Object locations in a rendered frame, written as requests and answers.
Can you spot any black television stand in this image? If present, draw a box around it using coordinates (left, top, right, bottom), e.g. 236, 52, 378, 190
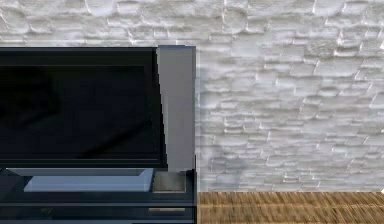
0, 167, 198, 224

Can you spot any grey tower speaker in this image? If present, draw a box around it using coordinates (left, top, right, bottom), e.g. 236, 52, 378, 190
156, 45, 197, 193

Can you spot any black television set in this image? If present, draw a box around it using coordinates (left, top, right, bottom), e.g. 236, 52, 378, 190
0, 46, 168, 193

